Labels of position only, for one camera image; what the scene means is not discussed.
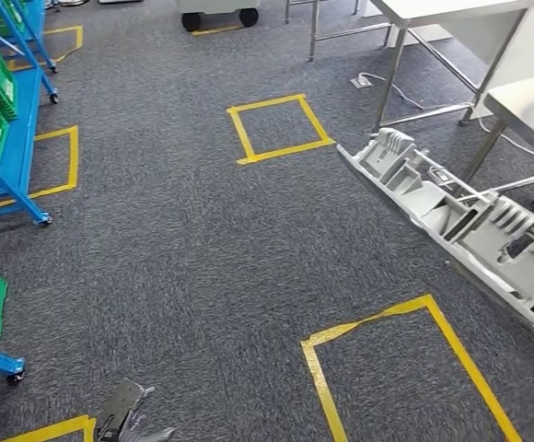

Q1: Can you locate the white-top steel leg table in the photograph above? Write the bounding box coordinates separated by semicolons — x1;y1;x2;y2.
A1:
307;0;534;133

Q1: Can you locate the yellow floor tape square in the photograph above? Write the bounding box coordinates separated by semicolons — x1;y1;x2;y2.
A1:
300;294;524;442
5;24;84;73
191;23;245;38
225;93;337;167
0;414;98;442
0;124;79;214

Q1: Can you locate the white cable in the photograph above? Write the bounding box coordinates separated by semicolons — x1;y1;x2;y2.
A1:
359;71;534;166

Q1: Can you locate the grey ribbed plastic trim part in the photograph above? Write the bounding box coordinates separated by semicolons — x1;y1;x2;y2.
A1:
336;126;534;362

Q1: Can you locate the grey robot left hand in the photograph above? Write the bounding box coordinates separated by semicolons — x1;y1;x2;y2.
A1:
118;386;177;442

